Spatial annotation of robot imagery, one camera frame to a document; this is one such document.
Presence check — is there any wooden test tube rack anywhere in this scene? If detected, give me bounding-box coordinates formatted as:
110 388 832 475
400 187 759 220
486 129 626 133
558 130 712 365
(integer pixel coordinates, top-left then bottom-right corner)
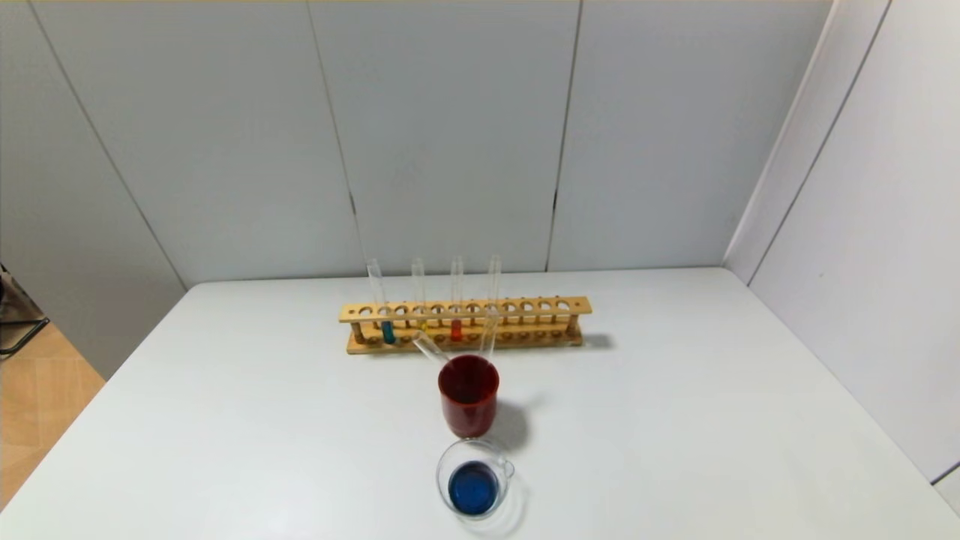
339 295 593 355

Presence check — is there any clear glass beaker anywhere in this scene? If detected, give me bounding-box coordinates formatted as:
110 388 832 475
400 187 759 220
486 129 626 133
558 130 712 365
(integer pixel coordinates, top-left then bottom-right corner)
436 439 527 537

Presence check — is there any black metal stand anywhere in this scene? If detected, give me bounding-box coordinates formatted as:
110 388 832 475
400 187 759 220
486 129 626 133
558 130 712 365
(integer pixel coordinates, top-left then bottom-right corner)
0 264 50 355

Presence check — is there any test tube with yellow liquid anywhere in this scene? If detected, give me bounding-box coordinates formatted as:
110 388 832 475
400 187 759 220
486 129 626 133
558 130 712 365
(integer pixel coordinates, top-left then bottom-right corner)
411 258 430 335
487 253 503 331

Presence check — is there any red plastic cup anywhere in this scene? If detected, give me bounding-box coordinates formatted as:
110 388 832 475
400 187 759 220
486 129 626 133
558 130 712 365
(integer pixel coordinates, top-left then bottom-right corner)
438 355 500 439

